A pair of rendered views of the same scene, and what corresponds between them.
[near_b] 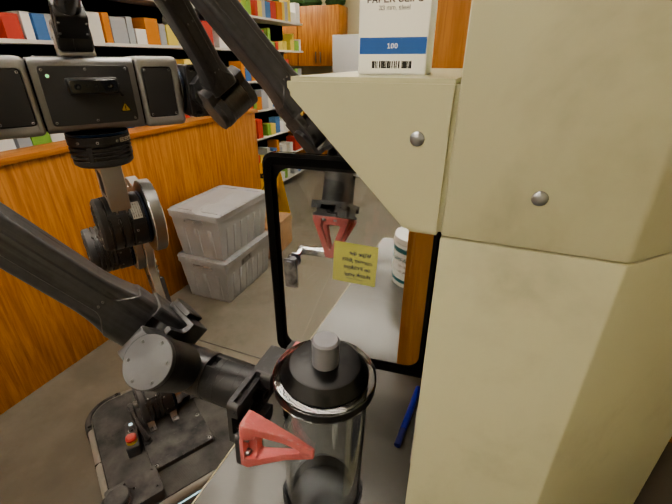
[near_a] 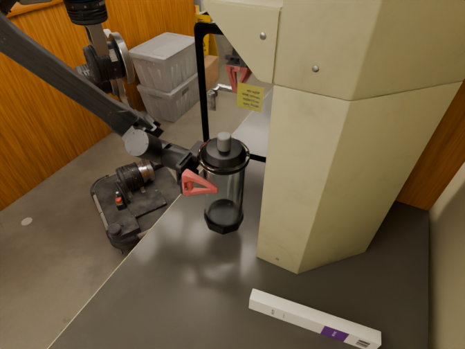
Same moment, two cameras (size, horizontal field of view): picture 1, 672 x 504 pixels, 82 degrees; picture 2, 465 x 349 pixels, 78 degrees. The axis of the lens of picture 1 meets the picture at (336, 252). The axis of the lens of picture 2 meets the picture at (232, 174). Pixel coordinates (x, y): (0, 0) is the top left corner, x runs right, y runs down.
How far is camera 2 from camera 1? 0.18 m
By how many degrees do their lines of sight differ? 17
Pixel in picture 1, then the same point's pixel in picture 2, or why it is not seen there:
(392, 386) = not seen: hidden behind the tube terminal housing
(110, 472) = (108, 217)
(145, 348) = (135, 136)
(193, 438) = (154, 202)
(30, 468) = (61, 214)
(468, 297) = (286, 114)
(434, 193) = (270, 63)
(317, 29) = not seen: outside the picture
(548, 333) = (320, 132)
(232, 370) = (178, 151)
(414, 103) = (261, 18)
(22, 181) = (28, 28)
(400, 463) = not seen: hidden behind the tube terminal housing
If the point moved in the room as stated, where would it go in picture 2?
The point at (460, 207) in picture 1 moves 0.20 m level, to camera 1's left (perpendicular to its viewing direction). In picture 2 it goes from (281, 70) to (142, 66)
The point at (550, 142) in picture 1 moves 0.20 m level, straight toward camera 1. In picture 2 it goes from (319, 42) to (230, 113)
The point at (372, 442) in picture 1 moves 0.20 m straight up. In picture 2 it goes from (254, 199) to (257, 147)
